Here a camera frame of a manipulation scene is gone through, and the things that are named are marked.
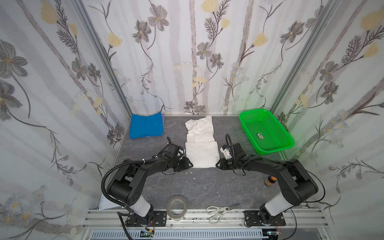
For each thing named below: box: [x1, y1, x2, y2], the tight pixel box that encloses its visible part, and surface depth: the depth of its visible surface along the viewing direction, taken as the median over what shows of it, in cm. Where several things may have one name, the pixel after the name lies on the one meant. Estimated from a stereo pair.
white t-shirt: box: [185, 115, 220, 168], surface depth 103 cm
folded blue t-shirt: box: [130, 112, 164, 140], surface depth 113 cm
